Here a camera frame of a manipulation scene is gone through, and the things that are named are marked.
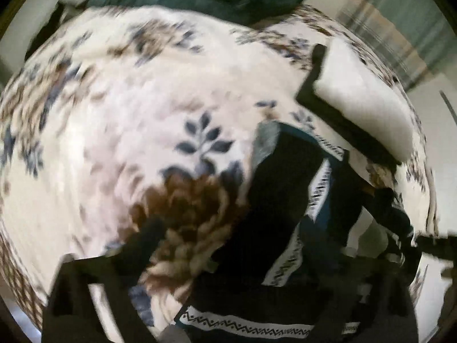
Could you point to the striped green window curtain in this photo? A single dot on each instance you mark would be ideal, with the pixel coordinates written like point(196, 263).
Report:
point(412, 37)

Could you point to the dark striped patterned sweater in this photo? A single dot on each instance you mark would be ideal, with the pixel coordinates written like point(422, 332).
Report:
point(309, 214)

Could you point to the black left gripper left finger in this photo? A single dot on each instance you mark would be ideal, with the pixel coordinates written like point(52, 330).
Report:
point(70, 314)

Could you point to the black and white folded garment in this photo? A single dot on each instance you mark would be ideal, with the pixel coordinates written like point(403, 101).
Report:
point(353, 101)

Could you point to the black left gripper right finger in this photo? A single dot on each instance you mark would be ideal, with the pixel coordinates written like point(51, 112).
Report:
point(368, 303)

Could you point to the floral fleece bed blanket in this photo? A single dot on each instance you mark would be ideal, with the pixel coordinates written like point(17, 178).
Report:
point(128, 114)

